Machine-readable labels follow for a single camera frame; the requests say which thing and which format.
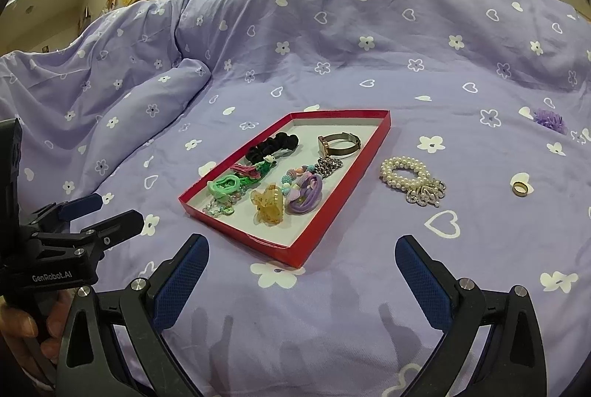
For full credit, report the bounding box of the yellow claw hair clip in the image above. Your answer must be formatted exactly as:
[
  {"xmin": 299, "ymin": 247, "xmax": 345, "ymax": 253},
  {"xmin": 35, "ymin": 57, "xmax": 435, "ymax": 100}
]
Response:
[{"xmin": 249, "ymin": 184, "xmax": 286, "ymax": 226}]

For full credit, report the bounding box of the person's left hand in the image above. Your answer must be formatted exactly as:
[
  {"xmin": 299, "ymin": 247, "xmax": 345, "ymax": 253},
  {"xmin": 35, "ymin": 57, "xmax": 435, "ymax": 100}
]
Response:
[{"xmin": 0, "ymin": 291, "xmax": 70, "ymax": 349}]

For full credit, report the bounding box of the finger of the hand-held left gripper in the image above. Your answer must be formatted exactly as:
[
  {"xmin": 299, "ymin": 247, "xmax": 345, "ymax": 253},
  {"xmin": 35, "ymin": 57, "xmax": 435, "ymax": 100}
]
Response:
[
  {"xmin": 21, "ymin": 194, "xmax": 103, "ymax": 234},
  {"xmin": 32, "ymin": 209, "xmax": 145, "ymax": 261}
]

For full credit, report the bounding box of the purple scrunchie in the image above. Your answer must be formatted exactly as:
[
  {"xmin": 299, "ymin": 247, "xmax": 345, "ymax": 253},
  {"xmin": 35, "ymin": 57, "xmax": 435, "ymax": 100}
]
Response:
[{"xmin": 533, "ymin": 107, "xmax": 568, "ymax": 134}]

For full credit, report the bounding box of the dark green hair band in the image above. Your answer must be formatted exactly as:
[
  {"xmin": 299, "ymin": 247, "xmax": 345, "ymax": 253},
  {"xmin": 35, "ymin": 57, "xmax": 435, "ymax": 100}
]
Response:
[{"xmin": 249, "ymin": 159, "xmax": 278, "ymax": 182}]

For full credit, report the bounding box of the pearl bracelet with silver charm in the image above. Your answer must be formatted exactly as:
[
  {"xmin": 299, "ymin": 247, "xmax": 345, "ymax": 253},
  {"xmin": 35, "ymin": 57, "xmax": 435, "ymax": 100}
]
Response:
[{"xmin": 380, "ymin": 156, "xmax": 448, "ymax": 208}]

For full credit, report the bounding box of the silver chain bracelet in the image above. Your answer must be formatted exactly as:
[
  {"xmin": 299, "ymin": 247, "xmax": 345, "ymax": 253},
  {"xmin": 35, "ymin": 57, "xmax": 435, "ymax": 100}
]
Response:
[{"xmin": 316, "ymin": 156, "xmax": 345, "ymax": 180}]

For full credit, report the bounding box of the purple floral bed sheet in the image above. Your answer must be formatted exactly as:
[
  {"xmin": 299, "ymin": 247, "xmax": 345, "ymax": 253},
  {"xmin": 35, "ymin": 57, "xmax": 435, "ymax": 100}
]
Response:
[{"xmin": 0, "ymin": 0, "xmax": 591, "ymax": 397}]

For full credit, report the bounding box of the mint green hair tie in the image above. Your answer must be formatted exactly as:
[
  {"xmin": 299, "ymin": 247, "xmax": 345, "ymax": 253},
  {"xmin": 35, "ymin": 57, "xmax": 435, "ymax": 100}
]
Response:
[{"xmin": 206, "ymin": 174, "xmax": 243, "ymax": 198}]

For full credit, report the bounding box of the purple floral quilt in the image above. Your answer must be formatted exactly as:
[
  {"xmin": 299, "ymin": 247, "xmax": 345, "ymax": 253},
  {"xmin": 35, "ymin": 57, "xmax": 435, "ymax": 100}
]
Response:
[{"xmin": 0, "ymin": 0, "xmax": 213, "ymax": 204}]

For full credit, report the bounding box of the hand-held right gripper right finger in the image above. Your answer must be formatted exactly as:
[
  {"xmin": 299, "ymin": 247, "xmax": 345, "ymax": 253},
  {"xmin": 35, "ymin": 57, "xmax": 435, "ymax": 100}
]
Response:
[{"xmin": 394, "ymin": 235, "xmax": 548, "ymax": 397}]

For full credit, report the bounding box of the gold mesh band watch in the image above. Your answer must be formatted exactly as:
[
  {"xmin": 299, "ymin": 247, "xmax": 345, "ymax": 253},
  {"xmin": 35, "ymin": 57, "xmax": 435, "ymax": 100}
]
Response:
[{"xmin": 317, "ymin": 134, "xmax": 361, "ymax": 158}]

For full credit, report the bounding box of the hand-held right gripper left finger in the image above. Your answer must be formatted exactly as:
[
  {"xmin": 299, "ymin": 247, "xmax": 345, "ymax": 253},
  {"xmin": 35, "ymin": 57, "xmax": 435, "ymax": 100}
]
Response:
[{"xmin": 55, "ymin": 233, "xmax": 211, "ymax": 397}]

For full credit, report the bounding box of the black scrunchie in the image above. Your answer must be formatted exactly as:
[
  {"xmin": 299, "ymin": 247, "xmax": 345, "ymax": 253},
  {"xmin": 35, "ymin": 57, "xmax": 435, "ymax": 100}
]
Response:
[{"xmin": 245, "ymin": 133, "xmax": 300, "ymax": 162}]

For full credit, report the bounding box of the purple hair tie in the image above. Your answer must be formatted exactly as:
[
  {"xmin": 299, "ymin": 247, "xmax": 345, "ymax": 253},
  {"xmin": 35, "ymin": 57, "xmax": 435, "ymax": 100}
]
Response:
[{"xmin": 285, "ymin": 173, "xmax": 324, "ymax": 215}]

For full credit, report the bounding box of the red shallow cardboard box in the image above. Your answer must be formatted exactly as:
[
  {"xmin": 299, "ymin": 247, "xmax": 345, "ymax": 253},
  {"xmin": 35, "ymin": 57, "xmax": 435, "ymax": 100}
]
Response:
[{"xmin": 178, "ymin": 109, "xmax": 392, "ymax": 268}]

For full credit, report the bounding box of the colourful beaded bracelet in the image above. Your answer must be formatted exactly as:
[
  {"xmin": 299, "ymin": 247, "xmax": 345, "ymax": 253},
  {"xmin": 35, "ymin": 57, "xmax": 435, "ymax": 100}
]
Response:
[{"xmin": 281, "ymin": 164, "xmax": 319, "ymax": 195}]

